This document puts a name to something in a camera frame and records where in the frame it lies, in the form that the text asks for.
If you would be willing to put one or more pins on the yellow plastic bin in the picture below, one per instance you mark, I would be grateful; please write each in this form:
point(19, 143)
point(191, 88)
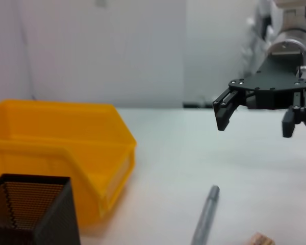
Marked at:
point(53, 143)

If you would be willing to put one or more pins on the black mesh pen holder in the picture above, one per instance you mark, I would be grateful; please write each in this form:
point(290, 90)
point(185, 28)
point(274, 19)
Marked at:
point(56, 219)

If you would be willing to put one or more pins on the grey glitter pen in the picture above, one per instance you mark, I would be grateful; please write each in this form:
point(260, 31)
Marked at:
point(206, 217)

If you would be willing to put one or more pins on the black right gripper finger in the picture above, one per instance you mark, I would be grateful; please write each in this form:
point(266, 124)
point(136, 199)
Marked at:
point(302, 109)
point(224, 112)

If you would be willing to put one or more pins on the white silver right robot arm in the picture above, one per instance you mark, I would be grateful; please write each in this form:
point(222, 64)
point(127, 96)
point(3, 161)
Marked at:
point(290, 38)

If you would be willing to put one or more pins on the beige eraser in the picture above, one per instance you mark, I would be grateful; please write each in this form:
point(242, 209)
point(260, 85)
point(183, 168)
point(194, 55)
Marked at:
point(260, 239)

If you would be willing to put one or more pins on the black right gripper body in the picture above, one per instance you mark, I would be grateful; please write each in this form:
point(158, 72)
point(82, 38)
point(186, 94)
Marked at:
point(270, 86)

